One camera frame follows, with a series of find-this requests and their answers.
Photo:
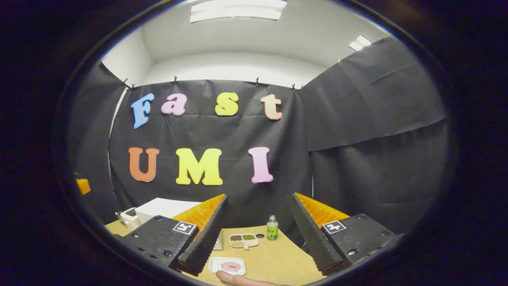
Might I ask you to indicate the pink ham slice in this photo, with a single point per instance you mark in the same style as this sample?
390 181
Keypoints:
231 266

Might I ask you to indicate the white microwave oven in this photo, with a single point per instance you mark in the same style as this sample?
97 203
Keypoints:
158 208

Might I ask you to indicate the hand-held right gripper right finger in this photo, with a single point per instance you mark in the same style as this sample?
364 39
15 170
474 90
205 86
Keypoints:
313 238

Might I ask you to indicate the white divided dish with beans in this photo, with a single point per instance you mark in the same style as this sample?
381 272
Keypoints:
244 243

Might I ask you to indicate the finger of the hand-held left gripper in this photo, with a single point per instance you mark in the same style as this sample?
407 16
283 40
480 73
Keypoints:
83 186

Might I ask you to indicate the long ceiling light panel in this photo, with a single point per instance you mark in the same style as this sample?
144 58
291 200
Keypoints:
238 10

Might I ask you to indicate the small ceiling light panel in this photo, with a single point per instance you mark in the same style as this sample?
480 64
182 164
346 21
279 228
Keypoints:
360 43

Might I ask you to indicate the white rectangular plate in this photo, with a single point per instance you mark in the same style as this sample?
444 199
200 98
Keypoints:
216 262

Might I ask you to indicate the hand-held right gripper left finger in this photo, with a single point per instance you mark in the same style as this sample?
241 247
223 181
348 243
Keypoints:
206 246

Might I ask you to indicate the green drink bottle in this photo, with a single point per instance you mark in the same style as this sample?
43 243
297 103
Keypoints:
272 232

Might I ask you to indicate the cream white toaster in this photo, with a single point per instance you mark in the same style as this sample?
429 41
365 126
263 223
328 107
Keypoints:
131 220

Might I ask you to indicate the black backdrop cloth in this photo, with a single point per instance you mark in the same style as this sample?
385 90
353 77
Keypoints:
238 131

